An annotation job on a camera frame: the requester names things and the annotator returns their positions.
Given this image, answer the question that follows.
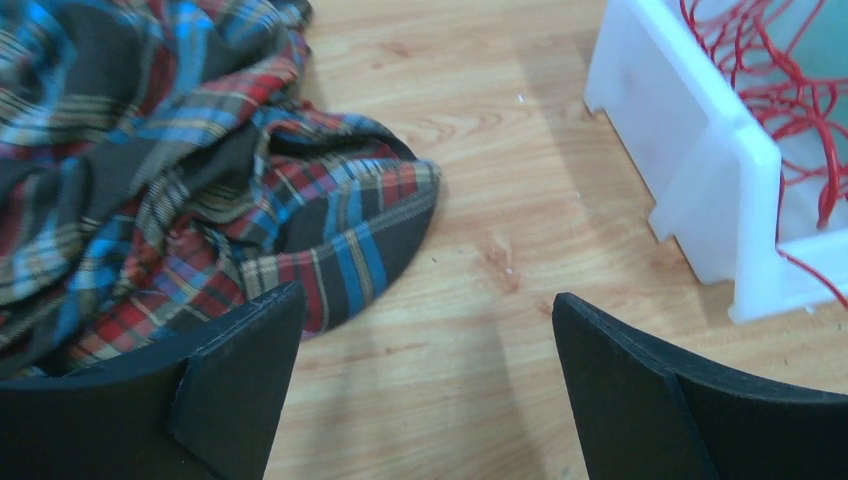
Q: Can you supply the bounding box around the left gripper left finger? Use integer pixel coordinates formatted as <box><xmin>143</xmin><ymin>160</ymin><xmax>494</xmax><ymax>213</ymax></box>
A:
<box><xmin>1</xmin><ymin>283</ymin><xmax>306</xmax><ymax>479</ymax></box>

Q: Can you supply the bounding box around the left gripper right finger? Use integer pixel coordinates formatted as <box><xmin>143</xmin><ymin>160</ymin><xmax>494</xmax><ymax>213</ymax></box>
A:
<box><xmin>552</xmin><ymin>293</ymin><xmax>847</xmax><ymax>479</ymax></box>

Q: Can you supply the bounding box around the red thin cable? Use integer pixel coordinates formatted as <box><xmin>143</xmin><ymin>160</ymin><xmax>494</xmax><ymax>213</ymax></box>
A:
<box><xmin>678</xmin><ymin>0</ymin><xmax>848</xmax><ymax>311</ymax></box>

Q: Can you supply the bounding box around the plaid flannel shirt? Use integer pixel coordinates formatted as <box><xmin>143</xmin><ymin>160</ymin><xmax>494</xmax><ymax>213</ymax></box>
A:
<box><xmin>1</xmin><ymin>1</ymin><xmax>440</xmax><ymax>378</ymax></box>

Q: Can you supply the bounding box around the white plastic bin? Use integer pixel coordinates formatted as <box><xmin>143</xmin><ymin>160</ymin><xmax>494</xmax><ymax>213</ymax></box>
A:
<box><xmin>584</xmin><ymin>1</ymin><xmax>847</xmax><ymax>323</ymax></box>

